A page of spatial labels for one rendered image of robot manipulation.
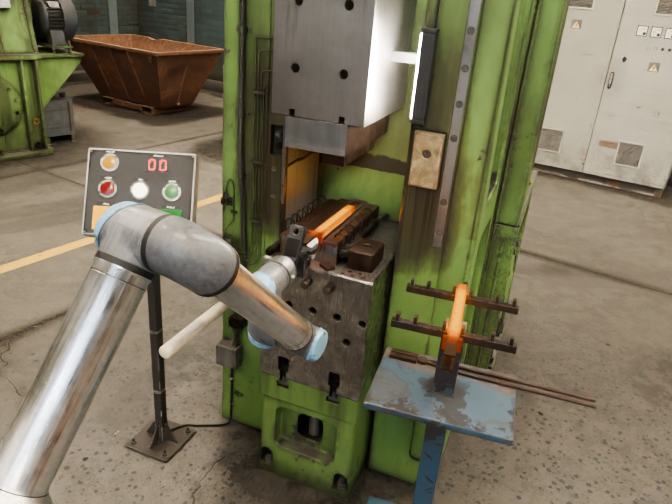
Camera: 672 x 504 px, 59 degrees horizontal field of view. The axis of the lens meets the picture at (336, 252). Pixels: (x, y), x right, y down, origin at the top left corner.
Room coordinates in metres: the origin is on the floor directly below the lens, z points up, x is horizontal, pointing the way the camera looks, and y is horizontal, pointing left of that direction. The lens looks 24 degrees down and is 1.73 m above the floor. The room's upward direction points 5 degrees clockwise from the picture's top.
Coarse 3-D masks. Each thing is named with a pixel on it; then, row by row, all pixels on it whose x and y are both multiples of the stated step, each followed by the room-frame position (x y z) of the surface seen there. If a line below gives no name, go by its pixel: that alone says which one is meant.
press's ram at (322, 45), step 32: (288, 0) 1.78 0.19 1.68; (320, 0) 1.75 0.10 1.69; (352, 0) 1.72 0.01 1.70; (384, 0) 1.76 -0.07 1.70; (416, 0) 2.08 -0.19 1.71; (288, 32) 1.78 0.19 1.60; (320, 32) 1.75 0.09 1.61; (352, 32) 1.71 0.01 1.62; (384, 32) 1.79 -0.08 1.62; (288, 64) 1.78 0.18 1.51; (320, 64) 1.74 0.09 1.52; (352, 64) 1.71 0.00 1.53; (384, 64) 1.82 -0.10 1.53; (288, 96) 1.78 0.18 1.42; (320, 96) 1.74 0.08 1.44; (352, 96) 1.71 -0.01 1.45; (384, 96) 1.85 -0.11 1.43
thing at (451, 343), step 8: (464, 288) 1.50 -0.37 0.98; (456, 296) 1.44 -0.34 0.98; (464, 296) 1.45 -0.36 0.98; (456, 304) 1.40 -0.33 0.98; (464, 304) 1.40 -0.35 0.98; (456, 312) 1.35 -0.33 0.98; (456, 320) 1.31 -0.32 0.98; (456, 328) 1.27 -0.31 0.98; (448, 336) 1.21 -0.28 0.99; (456, 336) 1.23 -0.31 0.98; (448, 344) 1.18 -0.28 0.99; (456, 344) 1.18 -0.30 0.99; (448, 352) 1.14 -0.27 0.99; (448, 360) 1.13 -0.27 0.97; (448, 368) 1.13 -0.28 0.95
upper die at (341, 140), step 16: (288, 128) 1.78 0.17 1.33; (304, 128) 1.76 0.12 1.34; (320, 128) 1.74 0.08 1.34; (336, 128) 1.72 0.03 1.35; (352, 128) 1.75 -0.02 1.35; (368, 128) 1.90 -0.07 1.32; (384, 128) 2.07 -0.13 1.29; (288, 144) 1.78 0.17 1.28; (304, 144) 1.76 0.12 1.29; (320, 144) 1.74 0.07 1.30; (336, 144) 1.72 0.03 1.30; (352, 144) 1.76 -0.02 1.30
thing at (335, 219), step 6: (342, 210) 1.97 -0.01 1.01; (348, 210) 1.98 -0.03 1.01; (336, 216) 1.90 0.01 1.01; (342, 216) 1.91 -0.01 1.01; (324, 222) 1.84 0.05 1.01; (330, 222) 1.84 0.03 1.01; (336, 222) 1.86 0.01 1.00; (318, 228) 1.78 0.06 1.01; (324, 228) 1.78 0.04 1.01; (330, 228) 1.81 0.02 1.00; (312, 234) 1.71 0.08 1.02; (318, 234) 1.72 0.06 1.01; (306, 240) 1.66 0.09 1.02; (318, 240) 1.72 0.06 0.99
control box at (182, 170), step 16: (96, 160) 1.81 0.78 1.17; (128, 160) 1.82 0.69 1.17; (144, 160) 1.83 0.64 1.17; (160, 160) 1.83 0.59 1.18; (176, 160) 1.84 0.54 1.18; (192, 160) 1.85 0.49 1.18; (96, 176) 1.79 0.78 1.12; (112, 176) 1.79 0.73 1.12; (128, 176) 1.80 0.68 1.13; (144, 176) 1.80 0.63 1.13; (160, 176) 1.81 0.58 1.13; (176, 176) 1.82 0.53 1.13; (192, 176) 1.82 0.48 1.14; (96, 192) 1.76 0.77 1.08; (128, 192) 1.77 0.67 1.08; (160, 192) 1.78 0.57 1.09; (192, 192) 1.80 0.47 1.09; (160, 208) 1.76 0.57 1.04; (176, 208) 1.76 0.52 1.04; (192, 208) 1.77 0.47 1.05
